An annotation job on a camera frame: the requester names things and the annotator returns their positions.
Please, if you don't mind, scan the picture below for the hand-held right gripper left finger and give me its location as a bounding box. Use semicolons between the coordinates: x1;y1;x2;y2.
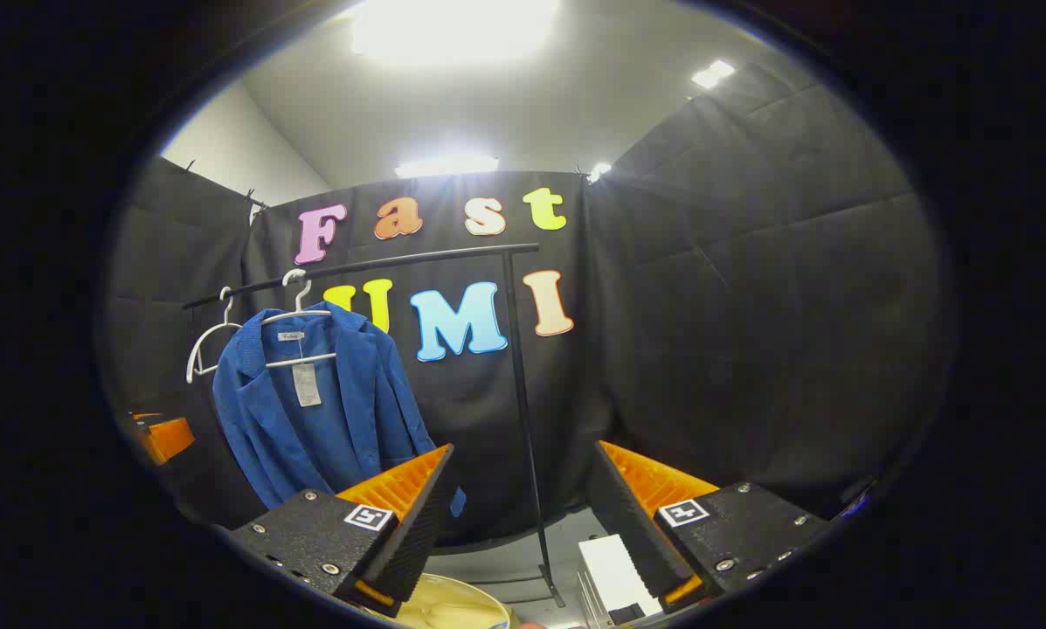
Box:
230;443;455;617

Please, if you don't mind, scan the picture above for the cream laundry hamper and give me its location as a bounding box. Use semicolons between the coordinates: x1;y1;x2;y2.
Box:
396;572;515;629

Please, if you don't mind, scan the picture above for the black backdrop cloth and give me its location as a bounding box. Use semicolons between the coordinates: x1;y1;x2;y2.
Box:
107;66;943;551

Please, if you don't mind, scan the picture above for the blue corduroy jacket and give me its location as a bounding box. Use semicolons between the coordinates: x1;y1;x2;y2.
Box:
212;301;468;518

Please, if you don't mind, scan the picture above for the white box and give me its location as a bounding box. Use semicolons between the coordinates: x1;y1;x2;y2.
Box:
578;533;663;626

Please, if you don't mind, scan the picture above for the white clothes hanger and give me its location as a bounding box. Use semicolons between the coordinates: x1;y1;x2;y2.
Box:
260;269;340;370
186;287;244;385

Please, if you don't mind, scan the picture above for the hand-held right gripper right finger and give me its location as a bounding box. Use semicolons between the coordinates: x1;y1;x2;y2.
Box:
585;440;834;612

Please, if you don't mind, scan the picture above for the black clothes rack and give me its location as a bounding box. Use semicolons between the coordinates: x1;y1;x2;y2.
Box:
182;243;567;610

